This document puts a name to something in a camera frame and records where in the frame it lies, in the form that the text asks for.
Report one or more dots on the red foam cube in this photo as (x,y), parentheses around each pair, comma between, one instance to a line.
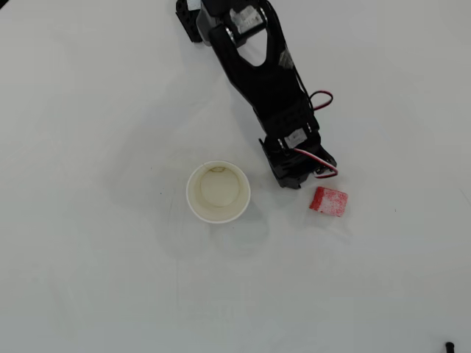
(329,201)

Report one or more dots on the small black cylindrical object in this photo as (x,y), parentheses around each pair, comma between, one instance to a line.
(449,347)

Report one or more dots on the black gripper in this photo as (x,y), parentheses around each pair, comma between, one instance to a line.
(289,176)

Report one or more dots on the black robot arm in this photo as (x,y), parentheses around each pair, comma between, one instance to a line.
(265,84)

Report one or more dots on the tan ribbed paper cup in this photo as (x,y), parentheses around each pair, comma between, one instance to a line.
(218,191)

